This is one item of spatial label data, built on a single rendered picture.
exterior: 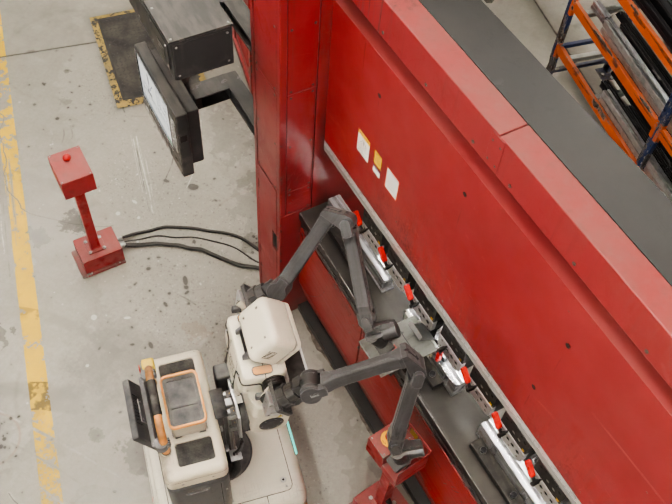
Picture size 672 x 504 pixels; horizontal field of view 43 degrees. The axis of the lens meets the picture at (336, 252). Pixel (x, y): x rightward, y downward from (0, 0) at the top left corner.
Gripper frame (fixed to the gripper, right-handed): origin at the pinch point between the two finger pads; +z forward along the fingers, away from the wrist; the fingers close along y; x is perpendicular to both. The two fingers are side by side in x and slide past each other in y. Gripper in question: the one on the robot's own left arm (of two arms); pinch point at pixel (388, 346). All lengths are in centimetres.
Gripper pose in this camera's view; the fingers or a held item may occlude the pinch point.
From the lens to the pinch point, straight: 341.2
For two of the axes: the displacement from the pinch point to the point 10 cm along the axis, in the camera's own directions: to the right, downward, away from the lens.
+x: -8.0, 5.9, 1.4
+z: 3.9, 3.1, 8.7
